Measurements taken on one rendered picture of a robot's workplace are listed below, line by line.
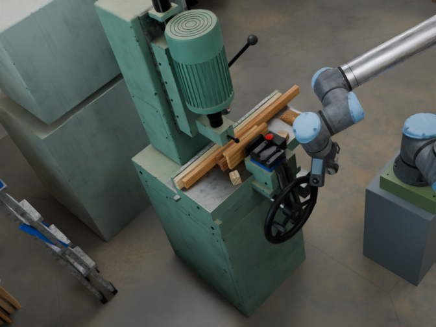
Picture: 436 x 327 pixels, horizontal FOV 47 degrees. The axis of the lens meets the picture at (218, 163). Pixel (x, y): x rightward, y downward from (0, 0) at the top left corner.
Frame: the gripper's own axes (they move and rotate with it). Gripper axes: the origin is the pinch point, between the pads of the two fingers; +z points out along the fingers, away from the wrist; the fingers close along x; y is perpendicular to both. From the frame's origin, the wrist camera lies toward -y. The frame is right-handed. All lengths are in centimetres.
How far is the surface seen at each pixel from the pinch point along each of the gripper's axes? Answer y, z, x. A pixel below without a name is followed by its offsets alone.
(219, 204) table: -23.3, -11.6, 33.1
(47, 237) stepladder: -55, -6, 113
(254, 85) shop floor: 96, 123, 115
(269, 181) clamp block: -9.6, -6.9, 19.1
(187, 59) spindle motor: 10, -57, 36
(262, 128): 11.4, -5.5, 29.8
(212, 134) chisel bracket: 0.6, -19.0, 41.9
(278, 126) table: 17.6, 4.6, 28.4
